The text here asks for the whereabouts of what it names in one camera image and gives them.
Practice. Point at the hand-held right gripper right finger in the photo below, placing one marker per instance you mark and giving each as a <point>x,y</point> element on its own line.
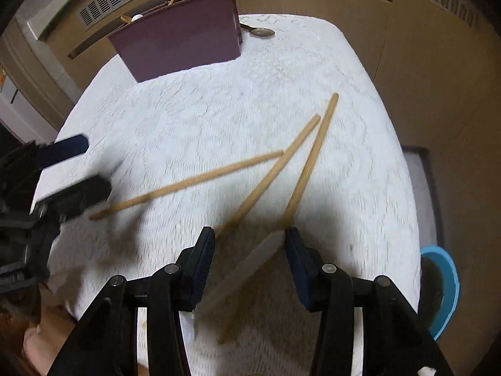
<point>295,266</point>

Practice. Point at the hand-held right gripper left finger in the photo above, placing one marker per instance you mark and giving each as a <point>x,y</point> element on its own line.
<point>206,260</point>

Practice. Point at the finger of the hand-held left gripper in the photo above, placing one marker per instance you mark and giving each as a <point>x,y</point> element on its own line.
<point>64,148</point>
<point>84,194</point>

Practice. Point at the white utensil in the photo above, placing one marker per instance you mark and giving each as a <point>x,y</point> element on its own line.
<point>258,254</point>

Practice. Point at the purple utensil holder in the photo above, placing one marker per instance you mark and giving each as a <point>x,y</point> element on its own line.
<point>180,39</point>

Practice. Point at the person's left forearm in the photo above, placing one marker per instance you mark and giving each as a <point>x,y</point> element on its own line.
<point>47,340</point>

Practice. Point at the white window ledge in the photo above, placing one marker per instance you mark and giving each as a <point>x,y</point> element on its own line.
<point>58,8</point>

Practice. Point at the wooden spoon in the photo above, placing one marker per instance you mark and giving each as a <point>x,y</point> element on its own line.
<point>126,19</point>

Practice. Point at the white spoon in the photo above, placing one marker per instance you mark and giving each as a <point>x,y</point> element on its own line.
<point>137,17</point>

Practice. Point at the blue bowl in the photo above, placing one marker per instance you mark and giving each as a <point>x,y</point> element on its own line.
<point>452,282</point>

